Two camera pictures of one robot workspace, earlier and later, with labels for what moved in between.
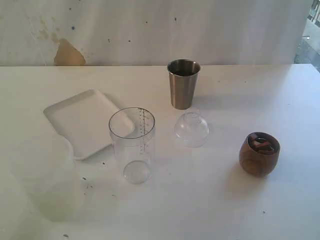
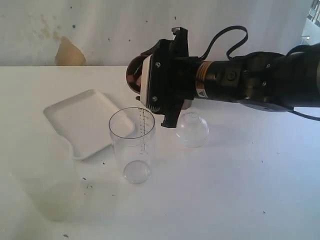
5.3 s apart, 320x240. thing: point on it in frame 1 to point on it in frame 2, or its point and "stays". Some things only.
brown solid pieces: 263,142 to 134,81
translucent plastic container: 45,170 stays
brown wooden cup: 259,153 to 134,73
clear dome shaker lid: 191,128 stays
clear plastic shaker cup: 132,131 stays
